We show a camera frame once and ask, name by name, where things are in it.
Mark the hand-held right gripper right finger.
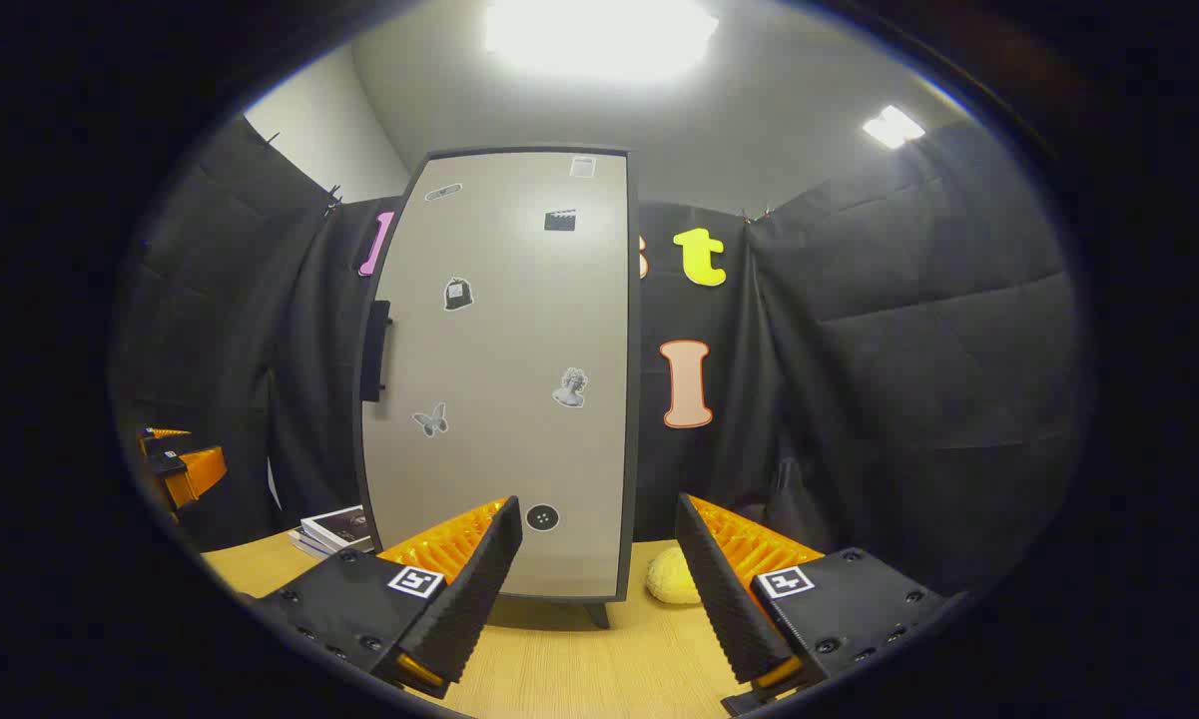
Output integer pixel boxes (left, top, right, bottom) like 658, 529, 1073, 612
675, 492, 951, 717

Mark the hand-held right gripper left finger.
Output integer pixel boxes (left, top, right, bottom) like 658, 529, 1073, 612
235, 496, 523, 700

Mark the grey cabinet door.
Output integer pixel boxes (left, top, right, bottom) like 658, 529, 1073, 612
360, 151, 629, 601

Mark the black door handle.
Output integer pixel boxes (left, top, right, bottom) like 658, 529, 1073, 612
361, 299, 393, 403

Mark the yellow round sponge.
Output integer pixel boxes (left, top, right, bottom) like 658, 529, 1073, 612
646, 545, 703, 606

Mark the stack of books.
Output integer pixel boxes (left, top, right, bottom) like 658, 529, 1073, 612
290, 505, 375, 560

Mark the black backdrop cloth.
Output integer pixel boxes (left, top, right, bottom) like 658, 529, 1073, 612
110, 115, 1094, 600

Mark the small ceiling light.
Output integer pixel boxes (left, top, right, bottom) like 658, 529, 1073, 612
862, 105, 927, 151

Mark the large ceiling light panel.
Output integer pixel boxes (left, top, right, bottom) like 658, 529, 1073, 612
484, 0, 720, 81

